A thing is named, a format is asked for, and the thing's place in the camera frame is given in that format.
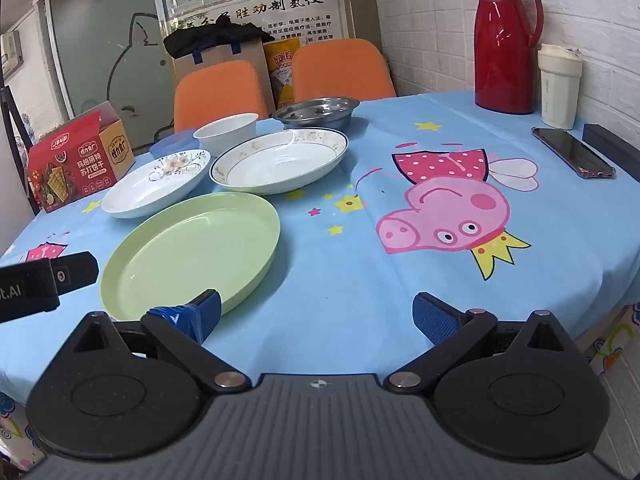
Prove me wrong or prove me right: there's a red thermos jug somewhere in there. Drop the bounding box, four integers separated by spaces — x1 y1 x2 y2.
474 0 544 116

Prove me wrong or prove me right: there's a white wall device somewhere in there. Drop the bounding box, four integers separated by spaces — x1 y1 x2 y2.
0 30 25 77

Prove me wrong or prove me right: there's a framed wall poster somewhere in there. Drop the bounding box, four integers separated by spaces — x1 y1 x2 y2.
165 0 351 61

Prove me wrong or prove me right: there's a black metal rack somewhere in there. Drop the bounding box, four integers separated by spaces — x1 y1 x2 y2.
0 85 38 196

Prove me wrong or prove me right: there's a frosted glass panel with cartoon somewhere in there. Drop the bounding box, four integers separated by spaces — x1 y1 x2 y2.
47 0 176 146

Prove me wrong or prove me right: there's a brown cardboard box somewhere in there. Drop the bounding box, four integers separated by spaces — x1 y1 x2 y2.
170 35 275 106

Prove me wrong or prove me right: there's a stainless steel bowl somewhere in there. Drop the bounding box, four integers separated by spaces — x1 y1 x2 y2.
272 96 361 132

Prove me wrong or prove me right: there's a white tumbler with lid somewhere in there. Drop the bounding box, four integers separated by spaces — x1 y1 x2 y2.
538 43 584 131

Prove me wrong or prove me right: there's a blue cartoon printed tablecloth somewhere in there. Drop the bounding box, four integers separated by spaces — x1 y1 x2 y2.
0 91 640 406

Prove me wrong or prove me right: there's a green plastic plate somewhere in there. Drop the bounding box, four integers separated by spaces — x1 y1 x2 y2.
100 191 282 322

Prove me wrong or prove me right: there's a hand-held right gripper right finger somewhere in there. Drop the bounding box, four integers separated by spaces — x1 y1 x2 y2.
384 291 566 394

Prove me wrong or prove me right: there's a red and yellow cracker box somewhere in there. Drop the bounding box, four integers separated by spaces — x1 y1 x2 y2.
26 101 136 214

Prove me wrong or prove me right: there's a white ceramic bowl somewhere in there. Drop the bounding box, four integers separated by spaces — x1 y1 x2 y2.
193 113 259 157

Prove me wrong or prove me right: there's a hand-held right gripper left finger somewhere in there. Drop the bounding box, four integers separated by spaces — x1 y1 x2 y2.
75 288 252 395

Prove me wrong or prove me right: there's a white floral plate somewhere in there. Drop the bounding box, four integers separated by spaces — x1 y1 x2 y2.
101 149 212 219

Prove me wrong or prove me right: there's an orange chair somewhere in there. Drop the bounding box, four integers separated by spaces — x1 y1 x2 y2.
173 59 271 133
291 38 397 102

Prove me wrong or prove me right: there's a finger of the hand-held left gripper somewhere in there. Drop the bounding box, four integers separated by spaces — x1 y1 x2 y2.
50 251 99 295

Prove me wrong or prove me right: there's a yellow printed bag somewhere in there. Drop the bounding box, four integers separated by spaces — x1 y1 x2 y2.
263 37 302 109

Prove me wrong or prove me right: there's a smartphone in clear case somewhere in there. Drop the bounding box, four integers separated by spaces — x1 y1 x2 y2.
531 126 617 180

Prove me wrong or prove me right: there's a black rectangular box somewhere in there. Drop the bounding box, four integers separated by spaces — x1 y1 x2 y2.
582 123 640 183

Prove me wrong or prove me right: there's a blue translucent plastic bowl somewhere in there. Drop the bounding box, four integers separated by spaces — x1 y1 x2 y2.
149 129 201 157

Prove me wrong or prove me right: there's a white gold-rimmed deep plate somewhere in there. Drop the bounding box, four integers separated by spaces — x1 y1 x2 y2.
209 128 349 196

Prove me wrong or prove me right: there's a colourful printed mat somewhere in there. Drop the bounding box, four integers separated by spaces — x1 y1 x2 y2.
0 390 48 468
582 302 640 376

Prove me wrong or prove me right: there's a black cloth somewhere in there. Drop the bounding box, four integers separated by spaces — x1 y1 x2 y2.
163 19 271 58

